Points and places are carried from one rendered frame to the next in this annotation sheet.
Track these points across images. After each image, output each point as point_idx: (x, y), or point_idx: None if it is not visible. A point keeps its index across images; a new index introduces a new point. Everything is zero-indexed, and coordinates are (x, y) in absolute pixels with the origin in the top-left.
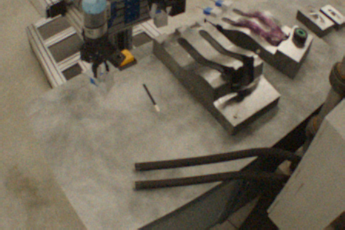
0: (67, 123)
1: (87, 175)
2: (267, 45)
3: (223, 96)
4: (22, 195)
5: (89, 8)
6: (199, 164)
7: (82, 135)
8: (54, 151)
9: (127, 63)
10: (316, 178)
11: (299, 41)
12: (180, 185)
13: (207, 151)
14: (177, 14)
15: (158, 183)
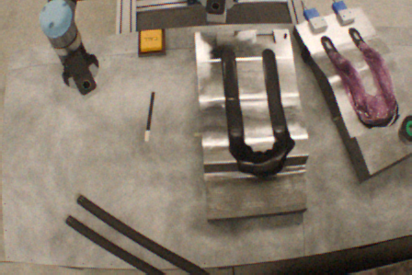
0: (43, 102)
1: (31, 178)
2: (353, 118)
3: (223, 172)
4: None
5: (43, 29)
6: (134, 241)
7: (51, 128)
8: (14, 131)
9: (150, 51)
10: None
11: (402, 140)
12: (105, 249)
13: (166, 224)
14: None
15: (85, 234)
